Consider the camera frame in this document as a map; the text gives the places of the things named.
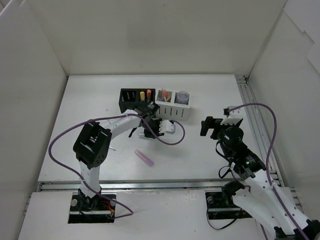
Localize yellow highlighter marker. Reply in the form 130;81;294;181
139;91;146;102

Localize orange highlighter marker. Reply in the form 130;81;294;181
146;89;152;101

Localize red thin pen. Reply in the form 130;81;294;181
161;88;168;102

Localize clear jar purple clips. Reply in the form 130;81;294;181
175;90;190;105

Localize green highlighter marker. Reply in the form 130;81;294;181
137;132;145;138

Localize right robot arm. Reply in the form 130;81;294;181
200;116;320;240

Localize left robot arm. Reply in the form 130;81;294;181
73;101;162;210

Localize white slotted organizer box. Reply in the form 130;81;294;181
155;88;191;122

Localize black slotted organizer box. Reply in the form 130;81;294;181
118;88;159;117

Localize pink purple highlighter marker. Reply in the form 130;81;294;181
134;149;154;167

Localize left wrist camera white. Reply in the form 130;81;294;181
159;120;176;134

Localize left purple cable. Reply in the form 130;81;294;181
48;113;186;220

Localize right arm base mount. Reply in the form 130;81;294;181
205;180;252;231

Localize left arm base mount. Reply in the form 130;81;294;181
68;193;116;224

